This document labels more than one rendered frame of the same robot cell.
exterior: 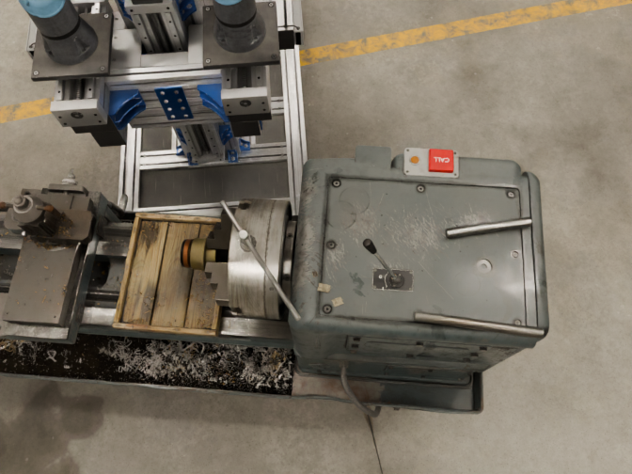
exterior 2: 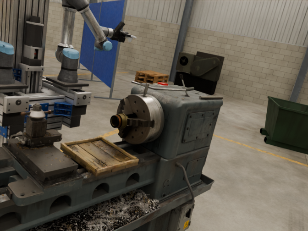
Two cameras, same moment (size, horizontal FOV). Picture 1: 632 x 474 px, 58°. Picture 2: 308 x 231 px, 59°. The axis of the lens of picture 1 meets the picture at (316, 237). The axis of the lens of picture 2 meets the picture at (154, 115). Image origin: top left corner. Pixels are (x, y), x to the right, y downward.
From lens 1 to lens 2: 184 cm
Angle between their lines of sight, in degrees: 64
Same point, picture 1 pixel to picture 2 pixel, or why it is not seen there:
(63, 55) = (7, 78)
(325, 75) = not seen: hidden behind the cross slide
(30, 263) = (35, 154)
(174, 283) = (102, 156)
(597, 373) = (210, 203)
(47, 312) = (67, 163)
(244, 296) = (154, 112)
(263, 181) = not seen: hidden behind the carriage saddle
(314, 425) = not seen: outside the picture
